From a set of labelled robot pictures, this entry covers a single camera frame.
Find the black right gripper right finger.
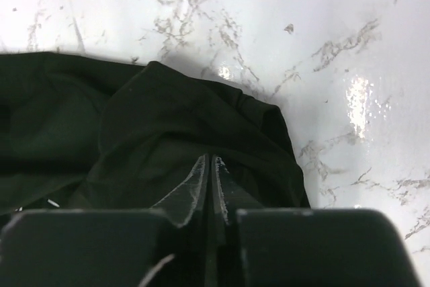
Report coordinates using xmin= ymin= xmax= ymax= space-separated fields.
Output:
xmin=212 ymin=157 xmax=420 ymax=286

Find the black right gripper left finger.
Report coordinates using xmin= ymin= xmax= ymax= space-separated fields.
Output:
xmin=150 ymin=153 xmax=211 ymax=287

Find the black printed t-shirt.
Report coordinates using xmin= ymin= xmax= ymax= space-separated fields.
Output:
xmin=1 ymin=52 xmax=309 ymax=214

